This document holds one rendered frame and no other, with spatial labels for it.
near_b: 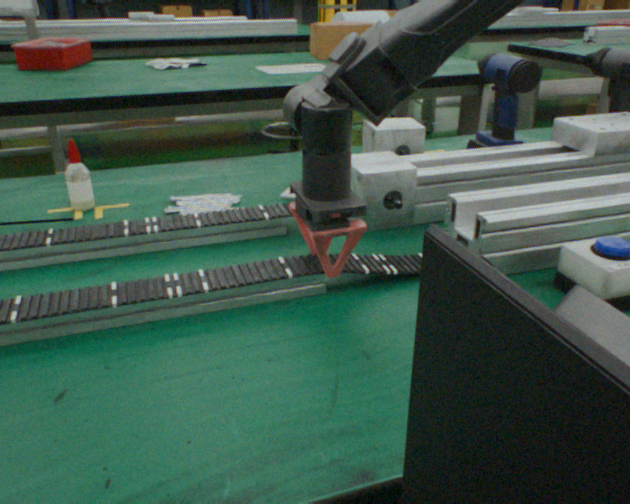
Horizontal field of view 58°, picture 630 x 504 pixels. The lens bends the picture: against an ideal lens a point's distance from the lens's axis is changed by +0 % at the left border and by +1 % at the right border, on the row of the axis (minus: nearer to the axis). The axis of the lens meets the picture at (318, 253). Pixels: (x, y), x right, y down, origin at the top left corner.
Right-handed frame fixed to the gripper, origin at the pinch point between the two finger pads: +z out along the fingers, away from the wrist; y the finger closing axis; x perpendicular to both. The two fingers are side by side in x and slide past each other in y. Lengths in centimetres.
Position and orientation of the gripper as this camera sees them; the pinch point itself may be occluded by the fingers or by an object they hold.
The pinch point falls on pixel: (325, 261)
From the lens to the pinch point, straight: 71.7
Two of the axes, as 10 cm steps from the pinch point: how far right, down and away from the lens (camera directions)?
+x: -9.5, 1.4, -2.8
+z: 0.0, 9.0, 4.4
